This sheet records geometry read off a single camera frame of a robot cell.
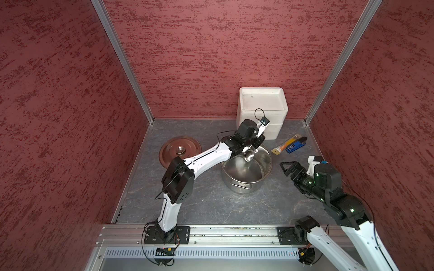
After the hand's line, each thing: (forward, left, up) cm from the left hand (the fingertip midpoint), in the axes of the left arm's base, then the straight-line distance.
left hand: (261, 133), depth 83 cm
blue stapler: (+11, -31, -21) cm, 39 cm away
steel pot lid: (+5, +46, -19) cm, 50 cm away
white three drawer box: (+24, 0, 0) cm, 24 cm away
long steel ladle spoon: (-2, +4, -17) cm, 18 cm away
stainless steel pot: (-13, +8, -23) cm, 28 cm away
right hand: (-21, -6, 0) cm, 22 cm away
